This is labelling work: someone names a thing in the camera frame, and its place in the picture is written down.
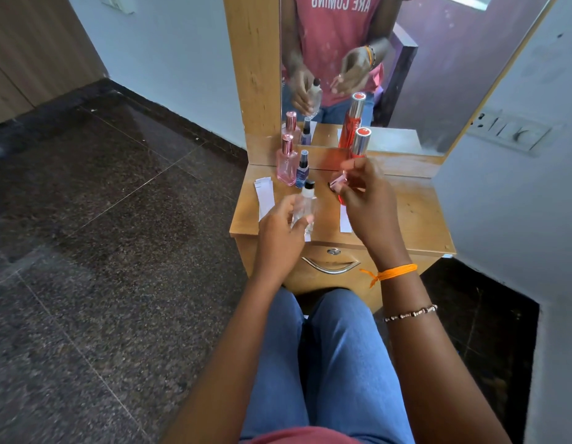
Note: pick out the person's right forearm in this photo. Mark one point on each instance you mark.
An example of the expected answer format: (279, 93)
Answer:
(429, 356)

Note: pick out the wooden wardrobe door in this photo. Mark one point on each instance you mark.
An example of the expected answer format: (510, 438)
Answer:
(31, 46)

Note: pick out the person's left thumb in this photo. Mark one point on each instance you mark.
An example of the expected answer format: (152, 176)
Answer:
(303, 222)

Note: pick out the clear glass spray bottle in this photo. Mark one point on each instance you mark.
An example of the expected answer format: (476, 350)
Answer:
(307, 201)

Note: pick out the wooden table drawer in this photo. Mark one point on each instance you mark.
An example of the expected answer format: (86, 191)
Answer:
(286, 272)

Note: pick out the red shirt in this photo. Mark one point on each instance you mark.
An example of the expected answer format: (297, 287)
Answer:
(304, 437)

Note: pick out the tall red perfume bottle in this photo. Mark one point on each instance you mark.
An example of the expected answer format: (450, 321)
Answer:
(360, 143)

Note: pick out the orange thread wristband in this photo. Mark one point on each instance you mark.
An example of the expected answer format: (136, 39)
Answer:
(397, 271)

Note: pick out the small blue spray bottle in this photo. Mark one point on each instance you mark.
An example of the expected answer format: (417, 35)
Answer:
(302, 173)

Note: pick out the wall mirror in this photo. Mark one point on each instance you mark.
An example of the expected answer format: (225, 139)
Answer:
(452, 64)

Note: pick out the grey wall switch board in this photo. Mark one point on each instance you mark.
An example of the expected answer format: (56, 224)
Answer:
(512, 130)

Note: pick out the person's right thumb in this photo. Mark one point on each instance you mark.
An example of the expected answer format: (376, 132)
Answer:
(347, 188)

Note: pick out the wooden mirror frame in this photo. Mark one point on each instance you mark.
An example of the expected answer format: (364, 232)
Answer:
(253, 64)

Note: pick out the blue jeans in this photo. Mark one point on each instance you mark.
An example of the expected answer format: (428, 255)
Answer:
(341, 365)

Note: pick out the pink square perfume bottle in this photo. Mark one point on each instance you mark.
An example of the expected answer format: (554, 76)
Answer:
(286, 164)

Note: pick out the person's right hand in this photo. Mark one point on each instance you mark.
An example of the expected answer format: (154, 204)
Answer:
(374, 212)

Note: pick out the pink bottle cap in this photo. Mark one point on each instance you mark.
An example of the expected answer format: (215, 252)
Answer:
(337, 182)

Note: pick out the wooden dressing table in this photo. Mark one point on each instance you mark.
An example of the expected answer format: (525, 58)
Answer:
(420, 217)

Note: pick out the person's left hand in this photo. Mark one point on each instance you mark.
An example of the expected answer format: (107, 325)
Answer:
(279, 240)

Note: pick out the person's left forearm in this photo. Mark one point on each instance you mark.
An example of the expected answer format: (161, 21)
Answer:
(230, 360)

